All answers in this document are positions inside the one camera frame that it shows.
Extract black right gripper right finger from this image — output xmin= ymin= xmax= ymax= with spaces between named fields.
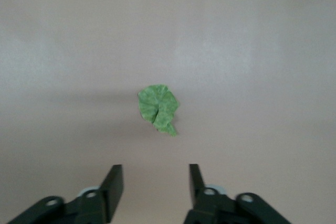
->
xmin=183 ymin=163 xmax=292 ymax=224

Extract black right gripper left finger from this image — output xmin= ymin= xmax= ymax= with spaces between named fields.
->
xmin=7 ymin=164 xmax=124 ymax=224

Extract green lettuce leaf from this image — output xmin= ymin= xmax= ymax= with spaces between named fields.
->
xmin=138 ymin=84 xmax=182 ymax=138

